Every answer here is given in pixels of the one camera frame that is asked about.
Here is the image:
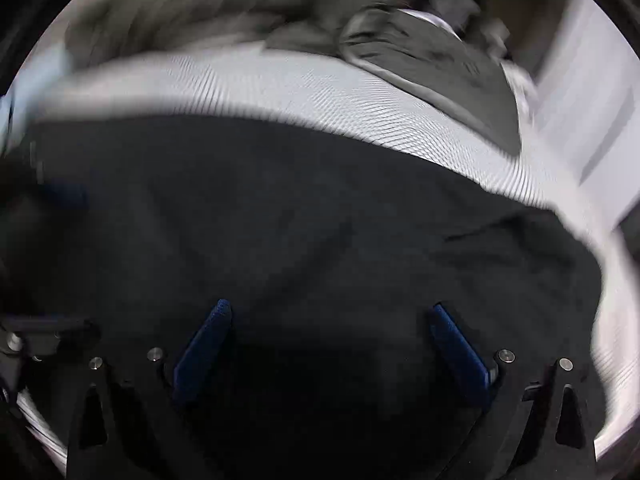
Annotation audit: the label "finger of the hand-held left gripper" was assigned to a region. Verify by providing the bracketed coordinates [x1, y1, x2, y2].
[0, 316, 97, 361]
[30, 177, 91, 216]

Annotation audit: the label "white wardrobe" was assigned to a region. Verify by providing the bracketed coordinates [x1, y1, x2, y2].
[530, 0, 640, 223]

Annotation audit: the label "bed with white patterned sheet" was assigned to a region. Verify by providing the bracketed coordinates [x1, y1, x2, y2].
[0, 42, 640, 463]

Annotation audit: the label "black pants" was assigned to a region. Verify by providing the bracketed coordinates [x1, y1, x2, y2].
[0, 112, 608, 480]

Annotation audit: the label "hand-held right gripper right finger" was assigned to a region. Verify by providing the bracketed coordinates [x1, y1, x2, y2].
[427, 302, 598, 480]

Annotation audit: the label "grey duvet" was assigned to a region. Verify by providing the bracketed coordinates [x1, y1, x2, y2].
[65, 0, 523, 157]

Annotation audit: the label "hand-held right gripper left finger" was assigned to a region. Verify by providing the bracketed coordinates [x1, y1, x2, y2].
[67, 299, 233, 480]

